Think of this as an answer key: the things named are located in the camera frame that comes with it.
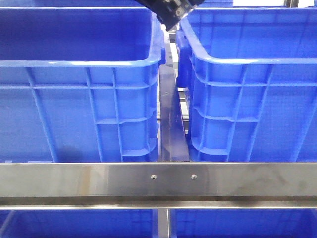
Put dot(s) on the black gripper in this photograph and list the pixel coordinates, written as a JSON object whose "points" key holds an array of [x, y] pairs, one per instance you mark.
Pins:
{"points": [[170, 12]]}

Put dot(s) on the blue crate back right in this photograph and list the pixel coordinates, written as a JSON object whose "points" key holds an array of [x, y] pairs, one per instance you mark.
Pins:
{"points": [[217, 3]]}

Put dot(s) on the blue plastic crate right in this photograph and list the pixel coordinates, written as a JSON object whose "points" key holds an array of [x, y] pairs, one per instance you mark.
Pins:
{"points": [[250, 78]]}

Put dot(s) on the blue plastic crate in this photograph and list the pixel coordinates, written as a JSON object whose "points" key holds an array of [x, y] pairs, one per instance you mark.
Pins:
{"points": [[250, 78], [79, 84]]}

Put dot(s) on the blue plastic crate left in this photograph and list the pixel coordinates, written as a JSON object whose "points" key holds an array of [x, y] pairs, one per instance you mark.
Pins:
{"points": [[79, 84]]}

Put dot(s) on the steel divider bar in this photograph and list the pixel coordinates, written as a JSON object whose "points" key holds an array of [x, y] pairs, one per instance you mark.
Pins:
{"points": [[173, 145]]}

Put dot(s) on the blue crate far back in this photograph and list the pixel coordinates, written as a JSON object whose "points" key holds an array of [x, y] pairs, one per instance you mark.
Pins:
{"points": [[68, 3]]}

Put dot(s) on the blue crate lower right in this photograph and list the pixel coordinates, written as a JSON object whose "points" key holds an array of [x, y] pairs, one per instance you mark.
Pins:
{"points": [[244, 223]]}

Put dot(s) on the blue crate lower left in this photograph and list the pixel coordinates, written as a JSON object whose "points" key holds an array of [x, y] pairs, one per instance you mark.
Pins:
{"points": [[80, 224]]}

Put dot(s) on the stainless steel rack rail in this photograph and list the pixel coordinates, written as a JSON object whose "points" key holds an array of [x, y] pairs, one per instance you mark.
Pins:
{"points": [[166, 185]]}

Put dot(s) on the steel vertical post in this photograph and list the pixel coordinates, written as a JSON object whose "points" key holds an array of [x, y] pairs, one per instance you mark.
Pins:
{"points": [[164, 223]]}

